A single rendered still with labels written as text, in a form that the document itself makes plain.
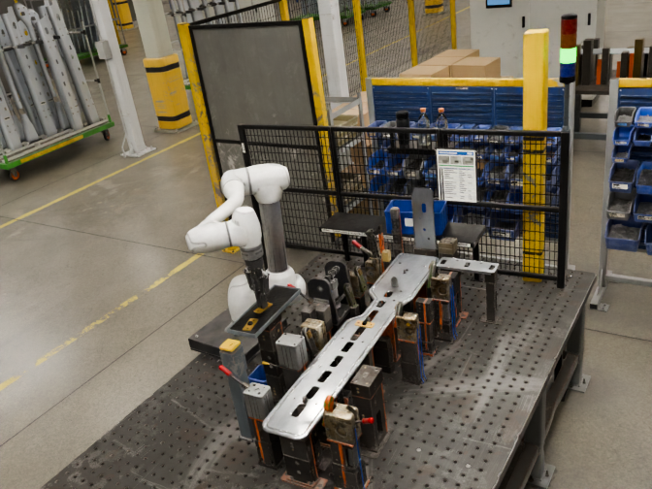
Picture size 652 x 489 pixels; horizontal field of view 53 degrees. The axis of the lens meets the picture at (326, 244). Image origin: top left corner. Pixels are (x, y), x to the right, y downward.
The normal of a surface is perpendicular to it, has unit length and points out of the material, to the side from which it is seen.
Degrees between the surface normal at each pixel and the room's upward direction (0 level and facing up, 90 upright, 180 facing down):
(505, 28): 90
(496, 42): 90
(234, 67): 90
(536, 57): 90
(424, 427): 0
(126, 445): 0
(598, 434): 0
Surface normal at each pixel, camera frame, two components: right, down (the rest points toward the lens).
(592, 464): -0.13, -0.89
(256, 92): -0.55, 0.44
